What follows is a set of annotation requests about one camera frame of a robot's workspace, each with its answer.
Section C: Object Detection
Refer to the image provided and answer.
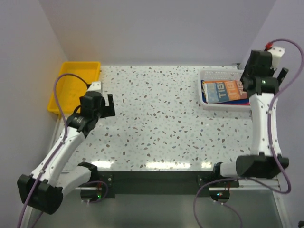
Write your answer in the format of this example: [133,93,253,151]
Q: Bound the white orange patterned towel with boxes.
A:
[205,80,248,104]

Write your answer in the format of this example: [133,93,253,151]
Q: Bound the pink microfiber towel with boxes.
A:
[219,99,250,106]

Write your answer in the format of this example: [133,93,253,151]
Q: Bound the blue towel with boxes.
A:
[200,80,210,104]

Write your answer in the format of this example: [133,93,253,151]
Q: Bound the yellow plastic bin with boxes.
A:
[57,61,101,114]

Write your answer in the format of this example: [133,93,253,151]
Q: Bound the aluminium extrusion rail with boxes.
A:
[265,176,281,190]

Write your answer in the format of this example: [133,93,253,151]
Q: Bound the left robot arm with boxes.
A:
[17,91,115,215]

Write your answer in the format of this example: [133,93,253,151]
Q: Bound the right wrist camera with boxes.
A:
[265,42,285,71]

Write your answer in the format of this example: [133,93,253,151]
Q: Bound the white perforated plastic basket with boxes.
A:
[198,67,250,112]

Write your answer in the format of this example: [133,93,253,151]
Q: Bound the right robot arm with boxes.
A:
[211,47,289,187]

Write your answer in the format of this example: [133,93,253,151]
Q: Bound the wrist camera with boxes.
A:
[87,81,103,94]
[265,42,285,71]

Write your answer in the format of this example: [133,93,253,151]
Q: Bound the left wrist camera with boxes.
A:
[87,81,103,94]

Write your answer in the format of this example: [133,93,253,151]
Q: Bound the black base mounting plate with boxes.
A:
[78,170,239,199]

